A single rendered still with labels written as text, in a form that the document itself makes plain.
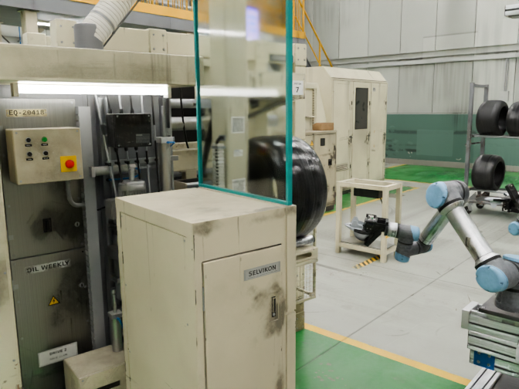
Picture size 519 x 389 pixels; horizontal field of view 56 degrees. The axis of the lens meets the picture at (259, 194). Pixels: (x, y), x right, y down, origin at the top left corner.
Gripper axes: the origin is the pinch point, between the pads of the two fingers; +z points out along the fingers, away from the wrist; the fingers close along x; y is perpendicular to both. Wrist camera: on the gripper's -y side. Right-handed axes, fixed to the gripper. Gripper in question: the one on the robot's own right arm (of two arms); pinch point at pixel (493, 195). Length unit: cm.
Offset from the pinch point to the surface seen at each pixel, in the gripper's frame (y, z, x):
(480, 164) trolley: 75, 324, 325
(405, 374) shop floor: 98, 7, -67
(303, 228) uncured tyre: -11, -1, -127
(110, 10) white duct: -122, 18, -197
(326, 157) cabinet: 39, 436, 135
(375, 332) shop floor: 100, 61, -50
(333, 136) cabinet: 12, 444, 156
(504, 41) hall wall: -100, 701, 805
